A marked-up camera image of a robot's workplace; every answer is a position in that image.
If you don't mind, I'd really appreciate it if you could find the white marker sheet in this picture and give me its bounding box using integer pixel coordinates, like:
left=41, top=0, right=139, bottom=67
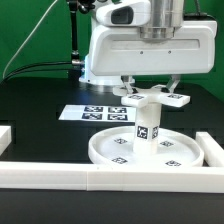
left=59, top=105, right=136, bottom=122

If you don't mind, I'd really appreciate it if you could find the white left fence block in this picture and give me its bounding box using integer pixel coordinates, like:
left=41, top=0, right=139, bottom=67
left=0, top=126, right=12, bottom=156

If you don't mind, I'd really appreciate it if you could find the white round table top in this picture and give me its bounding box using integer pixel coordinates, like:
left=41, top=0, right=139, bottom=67
left=88, top=126, right=204, bottom=168

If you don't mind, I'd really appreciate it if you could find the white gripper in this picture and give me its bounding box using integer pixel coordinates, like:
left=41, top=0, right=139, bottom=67
left=89, top=21, right=217, bottom=94

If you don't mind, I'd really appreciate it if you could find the white cross-shaped table base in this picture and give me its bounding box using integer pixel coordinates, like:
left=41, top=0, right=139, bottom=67
left=113, top=85, right=190, bottom=108

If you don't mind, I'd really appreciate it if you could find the grey cable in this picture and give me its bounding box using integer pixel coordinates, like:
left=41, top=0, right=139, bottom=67
left=1, top=0, right=58, bottom=80

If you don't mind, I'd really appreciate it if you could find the white right fence bar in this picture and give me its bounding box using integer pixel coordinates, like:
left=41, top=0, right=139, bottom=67
left=196, top=132, right=224, bottom=167

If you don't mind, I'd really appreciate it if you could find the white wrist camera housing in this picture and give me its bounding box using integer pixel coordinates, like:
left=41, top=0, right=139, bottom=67
left=96, top=0, right=151, bottom=27

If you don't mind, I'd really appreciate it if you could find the black cable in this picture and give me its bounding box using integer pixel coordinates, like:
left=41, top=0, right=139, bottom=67
left=0, top=60, right=81, bottom=84

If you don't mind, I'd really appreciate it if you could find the white fence bar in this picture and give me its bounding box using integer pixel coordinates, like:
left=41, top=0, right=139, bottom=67
left=196, top=132, right=224, bottom=167
left=0, top=162, right=224, bottom=193

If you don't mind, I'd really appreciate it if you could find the white front fence bar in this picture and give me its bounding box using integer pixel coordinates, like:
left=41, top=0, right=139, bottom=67
left=0, top=162, right=224, bottom=193

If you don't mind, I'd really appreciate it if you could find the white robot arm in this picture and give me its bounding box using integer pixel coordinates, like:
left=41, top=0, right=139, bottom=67
left=79, top=0, right=217, bottom=92

